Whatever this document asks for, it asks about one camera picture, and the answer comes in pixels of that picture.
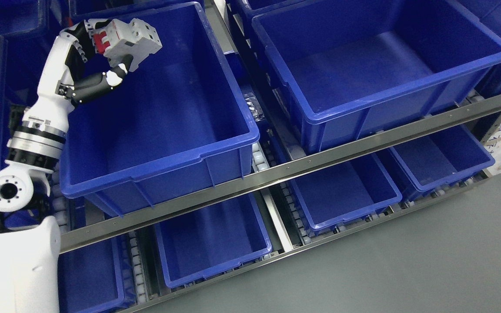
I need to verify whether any large blue bin left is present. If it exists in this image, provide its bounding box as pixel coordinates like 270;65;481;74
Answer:
59;2;259;216

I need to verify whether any lower blue bin left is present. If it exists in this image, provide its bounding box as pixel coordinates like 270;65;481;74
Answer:
57;236;137;313

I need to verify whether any lower blue bin middle right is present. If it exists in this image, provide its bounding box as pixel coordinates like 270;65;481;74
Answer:
290;154;402;236

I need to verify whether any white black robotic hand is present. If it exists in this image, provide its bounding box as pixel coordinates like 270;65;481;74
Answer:
20;19;133;133

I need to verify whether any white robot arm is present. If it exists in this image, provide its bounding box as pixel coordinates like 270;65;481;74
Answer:
0;103;72;313

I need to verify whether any white red circuit breaker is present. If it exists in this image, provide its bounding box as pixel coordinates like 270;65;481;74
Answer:
92;18;163;72

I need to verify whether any large blue bin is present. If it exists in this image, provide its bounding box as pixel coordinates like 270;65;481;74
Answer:
59;2;259;216
252;0;501;154

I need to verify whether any steel shelf rack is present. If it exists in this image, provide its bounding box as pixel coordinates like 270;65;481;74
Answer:
50;0;501;313

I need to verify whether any lower blue bin far right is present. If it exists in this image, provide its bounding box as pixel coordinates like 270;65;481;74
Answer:
377;125;495;201

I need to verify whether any large blue bin right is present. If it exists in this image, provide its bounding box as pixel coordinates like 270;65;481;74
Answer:
252;0;501;154

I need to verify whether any lower blue bin centre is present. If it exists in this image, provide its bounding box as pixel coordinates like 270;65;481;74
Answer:
154;193;272;289

